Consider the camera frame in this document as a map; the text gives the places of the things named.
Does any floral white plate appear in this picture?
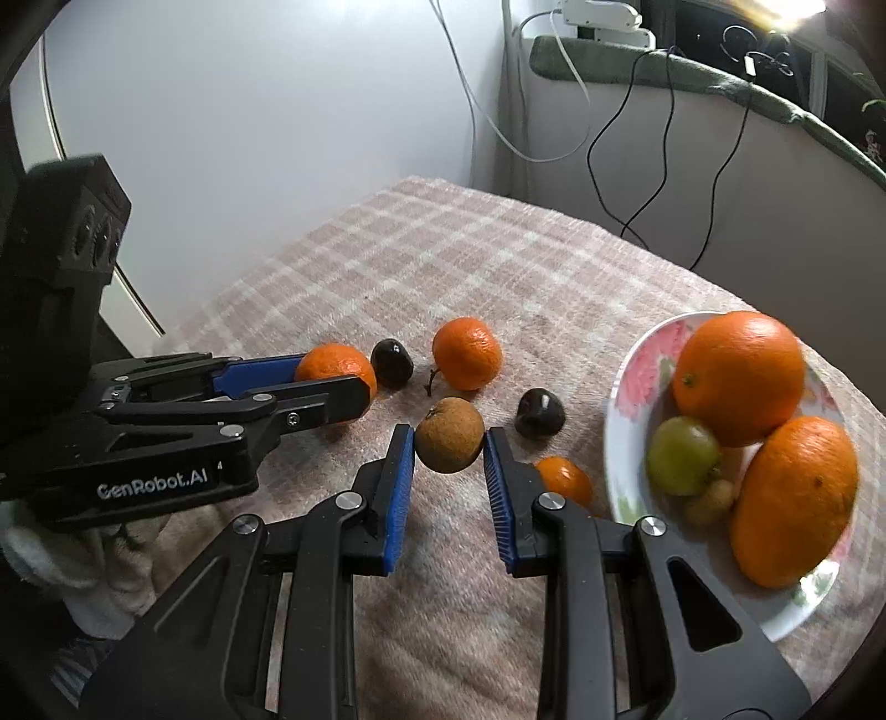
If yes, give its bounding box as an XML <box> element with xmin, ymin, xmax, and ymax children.
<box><xmin>604</xmin><ymin>311</ymin><xmax>866</xmax><ymax>644</ymax></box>

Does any green grape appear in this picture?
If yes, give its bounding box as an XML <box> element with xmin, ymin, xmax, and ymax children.
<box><xmin>646</xmin><ymin>416</ymin><xmax>723</xmax><ymax>497</ymax></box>

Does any grey sill mat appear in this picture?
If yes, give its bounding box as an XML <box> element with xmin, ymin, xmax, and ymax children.
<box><xmin>529</xmin><ymin>34</ymin><xmax>886</xmax><ymax>188</ymax></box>

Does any white cable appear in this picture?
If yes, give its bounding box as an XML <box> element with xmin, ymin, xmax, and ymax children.
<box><xmin>429</xmin><ymin>0</ymin><xmax>594</xmax><ymax>164</ymax></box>

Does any white power strip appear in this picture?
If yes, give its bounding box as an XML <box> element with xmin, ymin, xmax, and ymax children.
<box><xmin>559</xmin><ymin>0</ymin><xmax>643</xmax><ymax>30</ymax></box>

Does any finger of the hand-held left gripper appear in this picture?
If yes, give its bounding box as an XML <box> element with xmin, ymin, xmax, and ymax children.
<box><xmin>97</xmin><ymin>376</ymin><xmax>372</xmax><ymax>452</ymax></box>
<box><xmin>89</xmin><ymin>352</ymin><xmax>310</xmax><ymax>401</ymax></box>

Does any black power cable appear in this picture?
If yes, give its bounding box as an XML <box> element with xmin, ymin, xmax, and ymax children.
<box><xmin>587</xmin><ymin>47</ymin><xmax>677</xmax><ymax>251</ymax></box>

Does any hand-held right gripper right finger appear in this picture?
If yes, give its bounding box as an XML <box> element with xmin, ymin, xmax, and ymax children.
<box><xmin>482</xmin><ymin>427</ymin><xmax>812</xmax><ymax>720</ymax></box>

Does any white cabinet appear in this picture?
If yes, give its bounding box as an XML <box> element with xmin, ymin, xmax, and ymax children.
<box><xmin>10</xmin><ymin>0</ymin><xmax>527</xmax><ymax>337</ymax></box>

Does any brown longan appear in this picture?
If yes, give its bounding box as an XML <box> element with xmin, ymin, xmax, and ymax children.
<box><xmin>414</xmin><ymin>397</ymin><xmax>486</xmax><ymax>475</ymax></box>
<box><xmin>685</xmin><ymin>479</ymin><xmax>736</xmax><ymax>525</ymax></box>

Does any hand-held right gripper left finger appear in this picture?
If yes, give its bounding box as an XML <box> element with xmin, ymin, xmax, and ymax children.
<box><xmin>79</xmin><ymin>424</ymin><xmax>416</xmax><ymax>720</ymax></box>

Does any black ring light cable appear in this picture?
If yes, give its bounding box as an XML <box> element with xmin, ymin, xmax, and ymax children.
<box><xmin>685</xmin><ymin>24</ymin><xmax>796</xmax><ymax>272</ymax></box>

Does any person's left forearm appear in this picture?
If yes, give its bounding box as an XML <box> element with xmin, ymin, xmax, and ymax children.
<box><xmin>0</xmin><ymin>498</ymin><xmax>167</xmax><ymax>638</ymax></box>

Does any small tangerine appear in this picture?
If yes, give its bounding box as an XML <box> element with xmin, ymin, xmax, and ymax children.
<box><xmin>294</xmin><ymin>343</ymin><xmax>379</xmax><ymax>403</ymax></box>
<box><xmin>432</xmin><ymin>316</ymin><xmax>503</xmax><ymax>392</ymax></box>
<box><xmin>534</xmin><ymin>456</ymin><xmax>594</xmax><ymax>510</ymax></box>

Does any large orange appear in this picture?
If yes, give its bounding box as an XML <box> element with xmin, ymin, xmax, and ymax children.
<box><xmin>673</xmin><ymin>311</ymin><xmax>807</xmax><ymax>448</ymax></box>
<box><xmin>730</xmin><ymin>415</ymin><xmax>860</xmax><ymax>589</ymax></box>

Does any plaid beige tablecloth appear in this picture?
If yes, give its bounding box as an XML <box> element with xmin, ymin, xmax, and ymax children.
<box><xmin>51</xmin><ymin>175</ymin><xmax>886</xmax><ymax>720</ymax></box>

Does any white charger block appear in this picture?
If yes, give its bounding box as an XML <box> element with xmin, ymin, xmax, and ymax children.
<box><xmin>578</xmin><ymin>26</ymin><xmax>656</xmax><ymax>49</ymax></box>

